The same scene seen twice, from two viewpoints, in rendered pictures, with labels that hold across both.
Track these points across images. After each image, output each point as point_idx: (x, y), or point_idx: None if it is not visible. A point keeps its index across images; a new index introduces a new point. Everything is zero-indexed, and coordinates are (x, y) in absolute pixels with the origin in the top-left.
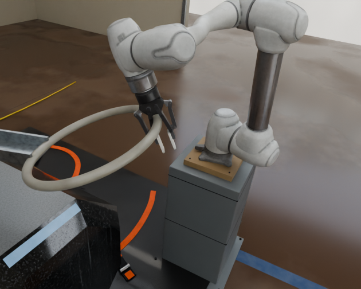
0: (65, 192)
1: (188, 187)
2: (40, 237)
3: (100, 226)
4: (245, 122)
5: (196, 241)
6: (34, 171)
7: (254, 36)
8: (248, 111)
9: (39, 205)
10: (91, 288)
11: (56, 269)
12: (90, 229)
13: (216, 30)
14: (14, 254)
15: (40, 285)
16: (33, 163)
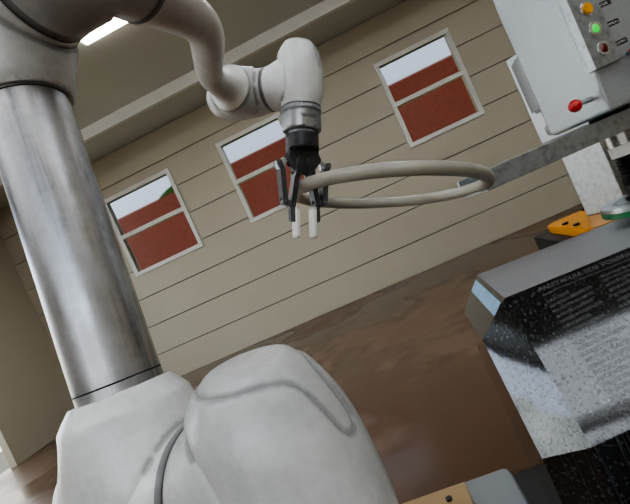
0: (534, 291)
1: None
2: (481, 294)
3: (503, 378)
4: (163, 373)
5: None
6: None
7: (76, 62)
8: (142, 314)
9: (525, 276)
10: (550, 492)
11: (482, 348)
12: (489, 354)
13: (180, 36)
14: (476, 285)
15: (478, 342)
16: (451, 194)
